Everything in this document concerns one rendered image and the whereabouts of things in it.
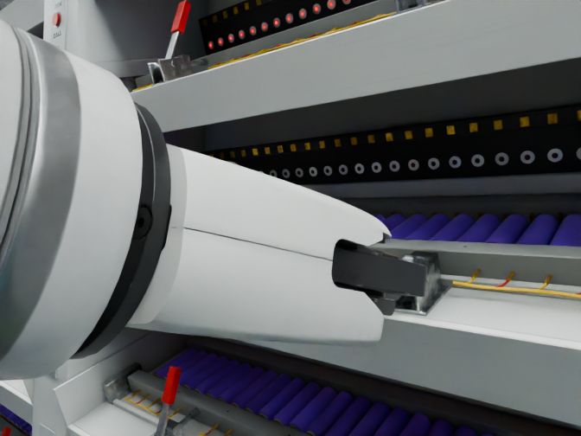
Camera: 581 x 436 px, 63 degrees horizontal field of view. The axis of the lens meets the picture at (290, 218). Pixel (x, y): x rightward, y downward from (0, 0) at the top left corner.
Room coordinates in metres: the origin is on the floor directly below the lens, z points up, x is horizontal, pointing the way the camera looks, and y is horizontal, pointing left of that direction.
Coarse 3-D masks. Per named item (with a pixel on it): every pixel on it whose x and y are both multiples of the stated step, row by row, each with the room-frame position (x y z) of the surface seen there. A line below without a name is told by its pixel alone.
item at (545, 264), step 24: (408, 240) 0.35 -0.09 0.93; (432, 240) 0.34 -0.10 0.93; (456, 264) 0.31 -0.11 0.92; (480, 264) 0.30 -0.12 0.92; (504, 264) 0.29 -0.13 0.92; (528, 264) 0.28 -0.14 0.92; (552, 264) 0.28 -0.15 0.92; (576, 264) 0.27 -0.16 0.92; (480, 288) 0.29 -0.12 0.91; (504, 288) 0.28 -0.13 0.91
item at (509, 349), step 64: (320, 192) 0.54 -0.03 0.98; (384, 192) 0.49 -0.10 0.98; (448, 192) 0.44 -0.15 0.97; (512, 192) 0.41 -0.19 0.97; (576, 192) 0.38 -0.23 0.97; (384, 320) 0.30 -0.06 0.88; (448, 320) 0.28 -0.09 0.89; (512, 320) 0.26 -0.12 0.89; (576, 320) 0.25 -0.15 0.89; (448, 384) 0.28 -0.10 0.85; (512, 384) 0.26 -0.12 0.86; (576, 384) 0.23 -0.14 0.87
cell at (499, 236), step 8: (512, 216) 0.37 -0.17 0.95; (520, 216) 0.37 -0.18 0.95; (504, 224) 0.35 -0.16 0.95; (512, 224) 0.35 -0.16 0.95; (520, 224) 0.36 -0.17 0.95; (528, 224) 0.37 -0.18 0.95; (496, 232) 0.34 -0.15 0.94; (504, 232) 0.34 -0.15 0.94; (512, 232) 0.34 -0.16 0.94; (520, 232) 0.35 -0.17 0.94; (488, 240) 0.33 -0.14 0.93; (496, 240) 0.33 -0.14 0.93; (504, 240) 0.33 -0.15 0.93; (512, 240) 0.33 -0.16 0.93
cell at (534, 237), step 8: (544, 216) 0.35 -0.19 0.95; (552, 216) 0.35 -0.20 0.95; (536, 224) 0.34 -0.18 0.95; (544, 224) 0.34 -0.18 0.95; (552, 224) 0.34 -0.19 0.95; (528, 232) 0.33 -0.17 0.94; (536, 232) 0.33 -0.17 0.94; (544, 232) 0.33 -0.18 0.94; (552, 232) 0.34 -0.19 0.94; (520, 240) 0.32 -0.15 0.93; (528, 240) 0.31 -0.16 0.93; (536, 240) 0.32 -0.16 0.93; (544, 240) 0.32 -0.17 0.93
